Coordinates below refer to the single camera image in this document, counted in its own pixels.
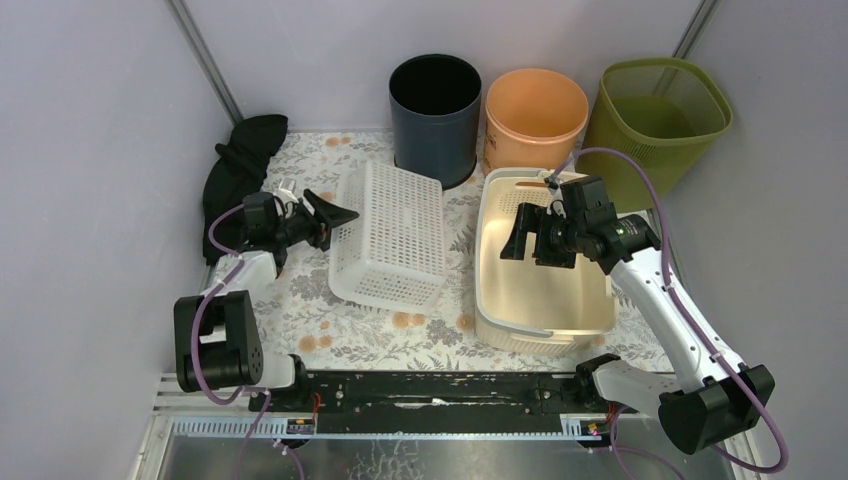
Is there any green mesh waste bin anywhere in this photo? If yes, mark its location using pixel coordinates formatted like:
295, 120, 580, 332
576, 57, 734, 213

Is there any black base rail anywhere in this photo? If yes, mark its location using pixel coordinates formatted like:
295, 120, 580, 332
248, 370, 614, 443

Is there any cream perforated large basket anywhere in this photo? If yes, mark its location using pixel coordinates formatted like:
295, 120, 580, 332
474, 168, 619, 356

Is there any black cloth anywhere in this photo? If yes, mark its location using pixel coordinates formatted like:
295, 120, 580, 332
201, 114, 289, 266

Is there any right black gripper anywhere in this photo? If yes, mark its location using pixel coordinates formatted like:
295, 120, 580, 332
498, 202, 584, 270

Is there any floral patterned table mat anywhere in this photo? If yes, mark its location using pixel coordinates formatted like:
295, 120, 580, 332
251, 172, 670, 373

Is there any dark blue round bin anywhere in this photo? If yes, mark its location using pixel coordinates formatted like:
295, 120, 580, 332
388, 54, 482, 190

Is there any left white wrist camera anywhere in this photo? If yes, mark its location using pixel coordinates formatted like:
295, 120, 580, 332
274, 178, 298, 204

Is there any white slotted basket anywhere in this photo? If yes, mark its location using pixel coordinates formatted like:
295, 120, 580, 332
328, 161, 447, 314

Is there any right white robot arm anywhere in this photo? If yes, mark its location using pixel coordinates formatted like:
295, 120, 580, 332
500, 201, 786, 454

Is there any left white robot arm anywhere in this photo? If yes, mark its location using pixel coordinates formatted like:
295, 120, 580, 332
173, 190, 360, 404

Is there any orange round bin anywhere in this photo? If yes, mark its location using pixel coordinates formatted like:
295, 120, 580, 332
482, 68, 589, 174

